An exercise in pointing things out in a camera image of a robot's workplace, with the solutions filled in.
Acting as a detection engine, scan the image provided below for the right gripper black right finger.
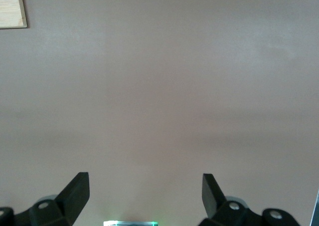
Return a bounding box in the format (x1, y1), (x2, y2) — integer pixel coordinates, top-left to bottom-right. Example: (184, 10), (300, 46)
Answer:
(198, 173), (300, 226)

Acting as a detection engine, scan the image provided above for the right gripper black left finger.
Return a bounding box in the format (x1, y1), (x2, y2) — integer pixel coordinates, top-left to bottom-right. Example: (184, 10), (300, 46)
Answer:
(0, 172), (90, 226)

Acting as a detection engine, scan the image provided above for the wooden cutting board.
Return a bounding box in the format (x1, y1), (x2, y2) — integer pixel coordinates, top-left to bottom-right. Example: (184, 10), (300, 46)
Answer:
(0, 0), (27, 29)

